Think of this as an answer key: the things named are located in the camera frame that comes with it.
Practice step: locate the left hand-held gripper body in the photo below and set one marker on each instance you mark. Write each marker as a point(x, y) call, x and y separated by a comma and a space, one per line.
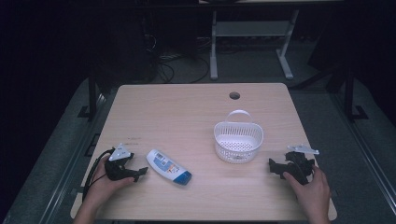
point(115, 168)

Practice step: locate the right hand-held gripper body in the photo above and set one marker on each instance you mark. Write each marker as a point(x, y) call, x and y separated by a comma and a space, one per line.
point(299, 165)

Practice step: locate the white bottle with blue cap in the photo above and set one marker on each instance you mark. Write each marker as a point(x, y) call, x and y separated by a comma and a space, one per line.
point(168, 167)

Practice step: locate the white plastic basket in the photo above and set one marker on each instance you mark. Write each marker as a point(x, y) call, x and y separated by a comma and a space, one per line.
point(237, 141)

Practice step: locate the person's left hand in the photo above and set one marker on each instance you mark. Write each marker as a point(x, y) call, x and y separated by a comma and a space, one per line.
point(102, 186)

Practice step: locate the person's right hand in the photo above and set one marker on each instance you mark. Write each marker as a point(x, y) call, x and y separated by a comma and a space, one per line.
point(311, 194)

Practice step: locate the black metal stand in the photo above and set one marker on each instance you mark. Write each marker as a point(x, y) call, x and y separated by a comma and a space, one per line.
point(350, 93)
point(92, 96)

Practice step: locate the grey metal desk frame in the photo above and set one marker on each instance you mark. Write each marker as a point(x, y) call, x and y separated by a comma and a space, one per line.
point(252, 29)

